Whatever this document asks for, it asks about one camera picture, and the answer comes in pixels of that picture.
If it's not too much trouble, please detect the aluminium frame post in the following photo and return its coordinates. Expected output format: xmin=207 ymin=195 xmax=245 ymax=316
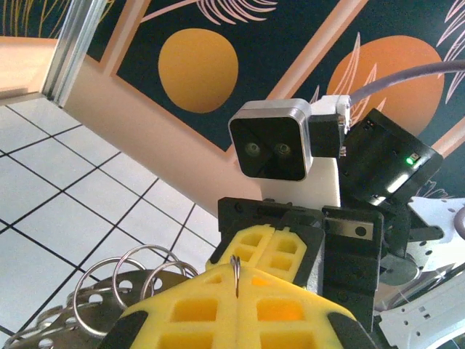
xmin=41 ymin=0 xmax=110 ymax=108

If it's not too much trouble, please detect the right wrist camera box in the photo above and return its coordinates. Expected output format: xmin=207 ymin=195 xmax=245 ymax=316
xmin=227 ymin=98 xmax=313 ymax=182

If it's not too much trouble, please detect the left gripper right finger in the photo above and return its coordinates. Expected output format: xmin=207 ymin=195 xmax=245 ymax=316
xmin=235 ymin=266 xmax=379 ymax=349

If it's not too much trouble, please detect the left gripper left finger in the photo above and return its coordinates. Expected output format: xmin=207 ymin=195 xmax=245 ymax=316
xmin=97 ymin=264 xmax=239 ymax=349

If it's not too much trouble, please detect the white right camera bracket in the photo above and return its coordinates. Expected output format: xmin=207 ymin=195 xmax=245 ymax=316
xmin=259 ymin=93 xmax=352 ymax=209

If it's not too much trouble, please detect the silver keyring chain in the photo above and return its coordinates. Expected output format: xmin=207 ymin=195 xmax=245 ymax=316
xmin=0 ymin=244 xmax=243 ymax=349

